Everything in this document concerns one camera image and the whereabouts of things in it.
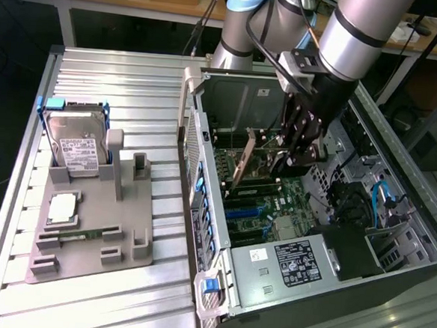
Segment thin grey robot cable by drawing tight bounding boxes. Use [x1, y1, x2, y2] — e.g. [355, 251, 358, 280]
[183, 0, 226, 58]

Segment black slanted pole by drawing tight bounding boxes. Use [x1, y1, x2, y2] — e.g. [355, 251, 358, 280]
[372, 0, 437, 105]

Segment silver chipset heat sink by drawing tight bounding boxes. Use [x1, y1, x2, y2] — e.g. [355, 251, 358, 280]
[272, 216, 299, 242]

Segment green RAM stick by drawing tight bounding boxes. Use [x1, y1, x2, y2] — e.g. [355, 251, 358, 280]
[57, 226, 104, 244]

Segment black RAM stick with label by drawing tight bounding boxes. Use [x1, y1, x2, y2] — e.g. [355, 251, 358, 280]
[224, 184, 278, 204]

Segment black open PC case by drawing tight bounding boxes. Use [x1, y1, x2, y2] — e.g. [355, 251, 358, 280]
[164, 65, 437, 328]

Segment metal disk bay cage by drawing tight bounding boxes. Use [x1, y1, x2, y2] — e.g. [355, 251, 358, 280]
[299, 119, 358, 220]

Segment blue disk wire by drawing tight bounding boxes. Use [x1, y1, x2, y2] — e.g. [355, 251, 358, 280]
[368, 177, 394, 232]

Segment black plastic shroud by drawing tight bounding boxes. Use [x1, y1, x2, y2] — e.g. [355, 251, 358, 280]
[317, 221, 390, 285]

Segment black monitor with stand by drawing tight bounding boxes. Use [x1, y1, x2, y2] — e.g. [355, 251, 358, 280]
[400, 0, 437, 37]

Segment hard disk drive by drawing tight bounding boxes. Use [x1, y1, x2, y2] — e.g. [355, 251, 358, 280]
[30, 94, 120, 173]

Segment silver CPU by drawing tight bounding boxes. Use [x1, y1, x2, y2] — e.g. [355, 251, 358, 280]
[46, 192, 80, 228]

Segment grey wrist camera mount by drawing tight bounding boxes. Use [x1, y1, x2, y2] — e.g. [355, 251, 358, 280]
[275, 46, 320, 96]

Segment grey power supply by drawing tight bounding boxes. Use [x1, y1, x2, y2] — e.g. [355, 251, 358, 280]
[225, 230, 345, 317]

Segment silver hard disk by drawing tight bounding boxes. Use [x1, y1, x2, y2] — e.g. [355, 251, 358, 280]
[39, 107, 109, 181]

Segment green motherboard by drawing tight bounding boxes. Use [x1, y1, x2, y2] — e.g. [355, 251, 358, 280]
[203, 125, 341, 255]

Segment grey parts rack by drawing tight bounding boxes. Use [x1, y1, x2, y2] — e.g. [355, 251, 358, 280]
[24, 123, 162, 294]

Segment black expansion slot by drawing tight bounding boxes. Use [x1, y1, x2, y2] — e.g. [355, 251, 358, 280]
[227, 226, 267, 250]

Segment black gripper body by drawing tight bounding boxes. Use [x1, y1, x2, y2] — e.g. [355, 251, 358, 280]
[291, 61, 361, 133]

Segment thin locking lever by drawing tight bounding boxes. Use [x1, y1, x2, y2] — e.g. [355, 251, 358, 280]
[227, 123, 239, 154]

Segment blue expansion slot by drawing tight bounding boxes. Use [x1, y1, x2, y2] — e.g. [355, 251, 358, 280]
[224, 204, 263, 223]

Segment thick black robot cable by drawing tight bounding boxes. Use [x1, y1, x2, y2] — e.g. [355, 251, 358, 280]
[242, 0, 326, 85]

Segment black graphics card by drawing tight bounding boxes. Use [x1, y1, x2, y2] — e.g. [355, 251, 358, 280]
[230, 126, 311, 196]

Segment blue case latch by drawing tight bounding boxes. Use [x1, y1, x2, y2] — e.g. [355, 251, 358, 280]
[199, 279, 220, 294]

